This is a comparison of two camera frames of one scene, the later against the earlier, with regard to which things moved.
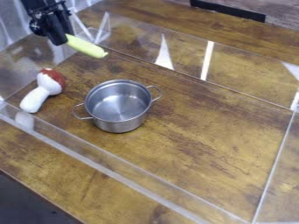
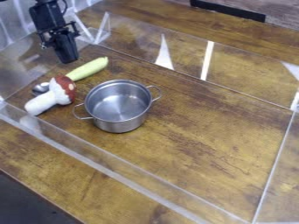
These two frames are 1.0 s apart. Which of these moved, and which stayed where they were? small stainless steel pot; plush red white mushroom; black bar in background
Moved: plush red white mushroom
Stayed: small stainless steel pot; black bar in background
